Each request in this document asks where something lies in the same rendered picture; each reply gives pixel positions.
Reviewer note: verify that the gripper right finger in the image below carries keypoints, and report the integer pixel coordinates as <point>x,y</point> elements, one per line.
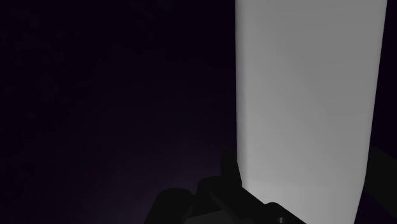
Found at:
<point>383,176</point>

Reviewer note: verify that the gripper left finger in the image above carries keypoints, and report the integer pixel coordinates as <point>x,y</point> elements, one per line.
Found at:
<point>214,198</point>

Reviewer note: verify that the white tall box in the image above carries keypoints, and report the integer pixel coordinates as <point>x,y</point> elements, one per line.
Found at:
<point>310,99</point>

